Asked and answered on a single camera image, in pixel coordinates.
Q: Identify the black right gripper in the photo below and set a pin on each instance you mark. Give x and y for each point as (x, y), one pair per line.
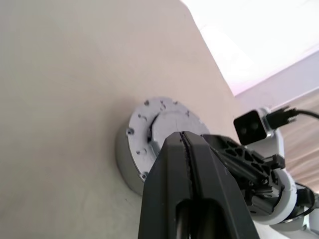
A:
(261, 196)

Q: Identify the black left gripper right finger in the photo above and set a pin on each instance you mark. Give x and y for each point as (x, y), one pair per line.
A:
(214, 179)

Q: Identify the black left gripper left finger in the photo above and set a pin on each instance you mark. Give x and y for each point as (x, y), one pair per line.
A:
(159, 189)

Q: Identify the small grey gear disc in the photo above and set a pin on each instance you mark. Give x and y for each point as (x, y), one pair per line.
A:
(169, 122)

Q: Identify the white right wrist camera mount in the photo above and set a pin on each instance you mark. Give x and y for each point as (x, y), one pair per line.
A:
(279, 147)

